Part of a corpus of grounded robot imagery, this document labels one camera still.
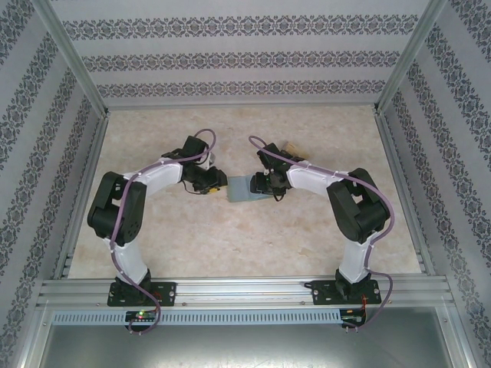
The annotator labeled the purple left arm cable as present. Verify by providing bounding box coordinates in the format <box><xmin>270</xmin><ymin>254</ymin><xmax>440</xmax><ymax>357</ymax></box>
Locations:
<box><xmin>109</xmin><ymin>128</ymin><xmax>216</xmax><ymax>335</ymax></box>

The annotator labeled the grey metal sheet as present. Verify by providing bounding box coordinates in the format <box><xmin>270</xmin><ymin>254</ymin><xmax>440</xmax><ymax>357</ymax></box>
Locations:
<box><xmin>36</xmin><ymin>324</ymin><xmax>457</xmax><ymax>368</ymax></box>

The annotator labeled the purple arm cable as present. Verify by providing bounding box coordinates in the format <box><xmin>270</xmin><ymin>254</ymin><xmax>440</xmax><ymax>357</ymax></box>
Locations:
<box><xmin>248</xmin><ymin>134</ymin><xmax>397</xmax><ymax>331</ymax></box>
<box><xmin>109</xmin><ymin>128</ymin><xmax>216</xmax><ymax>335</ymax></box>

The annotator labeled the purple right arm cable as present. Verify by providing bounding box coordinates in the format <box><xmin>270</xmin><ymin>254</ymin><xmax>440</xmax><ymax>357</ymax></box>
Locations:
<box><xmin>248</xmin><ymin>134</ymin><xmax>397</xmax><ymax>331</ymax></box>

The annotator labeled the slotted grey cable duct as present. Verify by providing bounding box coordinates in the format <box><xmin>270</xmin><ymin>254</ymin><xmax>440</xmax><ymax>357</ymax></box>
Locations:
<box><xmin>51</xmin><ymin>308</ymin><xmax>343</xmax><ymax>327</ymax></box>

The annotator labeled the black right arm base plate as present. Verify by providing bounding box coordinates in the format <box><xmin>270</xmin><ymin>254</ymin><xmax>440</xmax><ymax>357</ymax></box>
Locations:
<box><xmin>310</xmin><ymin>278</ymin><xmax>382</xmax><ymax>307</ymax></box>

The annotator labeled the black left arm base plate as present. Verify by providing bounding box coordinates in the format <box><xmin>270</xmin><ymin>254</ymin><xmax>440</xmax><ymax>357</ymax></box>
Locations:
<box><xmin>107</xmin><ymin>281</ymin><xmax>178</xmax><ymax>308</ymax></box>

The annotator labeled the aluminium mounting rail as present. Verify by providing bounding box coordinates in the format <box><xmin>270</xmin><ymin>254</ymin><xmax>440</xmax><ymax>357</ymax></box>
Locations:
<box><xmin>36</xmin><ymin>276</ymin><xmax>450</xmax><ymax>308</ymax></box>

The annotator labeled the aluminium frame upright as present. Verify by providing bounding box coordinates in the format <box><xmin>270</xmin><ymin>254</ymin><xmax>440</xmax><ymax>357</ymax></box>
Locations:
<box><xmin>372</xmin><ymin>0</ymin><xmax>449</xmax><ymax>115</ymax></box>
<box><xmin>32</xmin><ymin>0</ymin><xmax>111</xmax><ymax>120</ymax></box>

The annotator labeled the small circuit board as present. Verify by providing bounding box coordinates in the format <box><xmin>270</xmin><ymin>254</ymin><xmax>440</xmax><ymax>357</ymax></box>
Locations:
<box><xmin>124</xmin><ymin>310</ymin><xmax>159</xmax><ymax>323</ymax></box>
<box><xmin>341</xmin><ymin>307</ymin><xmax>366</xmax><ymax>322</ymax></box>

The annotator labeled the aluminium side rail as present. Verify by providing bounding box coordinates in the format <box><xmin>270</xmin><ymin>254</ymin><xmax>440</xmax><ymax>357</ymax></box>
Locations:
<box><xmin>51</xmin><ymin>113</ymin><xmax>111</xmax><ymax>280</ymax></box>
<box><xmin>372</xmin><ymin>109</ymin><xmax>438</xmax><ymax>276</ymax></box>

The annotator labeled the grey blue card holder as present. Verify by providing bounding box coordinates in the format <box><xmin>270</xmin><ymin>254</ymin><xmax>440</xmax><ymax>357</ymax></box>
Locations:
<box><xmin>226</xmin><ymin>173</ymin><xmax>282</xmax><ymax>204</ymax></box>

